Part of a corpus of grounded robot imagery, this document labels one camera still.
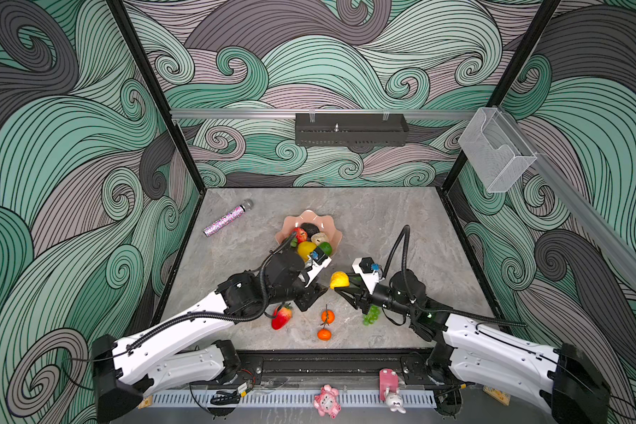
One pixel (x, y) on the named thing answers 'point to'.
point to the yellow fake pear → (339, 279)
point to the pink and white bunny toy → (389, 385)
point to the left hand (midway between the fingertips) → (323, 283)
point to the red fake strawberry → (281, 316)
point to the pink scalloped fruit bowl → (324, 223)
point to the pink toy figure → (326, 402)
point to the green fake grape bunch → (372, 316)
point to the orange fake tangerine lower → (324, 335)
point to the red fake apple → (301, 234)
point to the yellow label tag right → (502, 397)
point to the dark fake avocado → (310, 229)
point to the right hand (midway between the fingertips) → (340, 283)
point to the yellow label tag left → (146, 403)
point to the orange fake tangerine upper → (328, 316)
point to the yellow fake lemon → (305, 249)
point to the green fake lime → (326, 247)
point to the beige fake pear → (319, 238)
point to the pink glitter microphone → (246, 205)
